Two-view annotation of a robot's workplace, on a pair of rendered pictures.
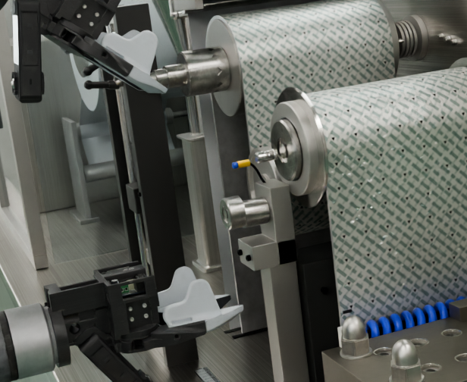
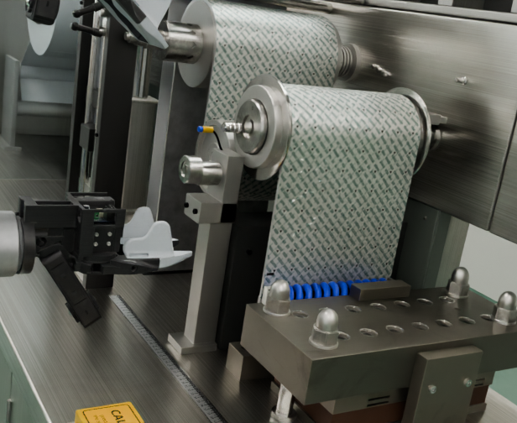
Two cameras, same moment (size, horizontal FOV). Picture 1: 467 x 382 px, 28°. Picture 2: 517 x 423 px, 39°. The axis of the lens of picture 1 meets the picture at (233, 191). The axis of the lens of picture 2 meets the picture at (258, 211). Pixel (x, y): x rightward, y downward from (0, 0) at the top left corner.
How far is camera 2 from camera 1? 0.21 m
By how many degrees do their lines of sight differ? 13
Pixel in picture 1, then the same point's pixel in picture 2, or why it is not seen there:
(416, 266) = (331, 248)
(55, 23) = not seen: outside the picture
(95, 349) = (56, 264)
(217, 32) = (198, 12)
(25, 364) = not seen: outside the picture
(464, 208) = (378, 209)
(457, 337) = (358, 314)
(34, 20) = not seen: outside the picture
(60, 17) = not seen: outside the picture
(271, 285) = (207, 238)
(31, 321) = (4, 227)
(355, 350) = (278, 309)
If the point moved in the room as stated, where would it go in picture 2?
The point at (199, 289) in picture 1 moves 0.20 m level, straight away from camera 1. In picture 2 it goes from (161, 230) to (145, 185)
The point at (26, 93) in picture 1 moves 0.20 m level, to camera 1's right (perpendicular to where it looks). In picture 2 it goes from (40, 13) to (213, 38)
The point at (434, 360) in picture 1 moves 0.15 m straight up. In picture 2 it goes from (342, 329) to (364, 219)
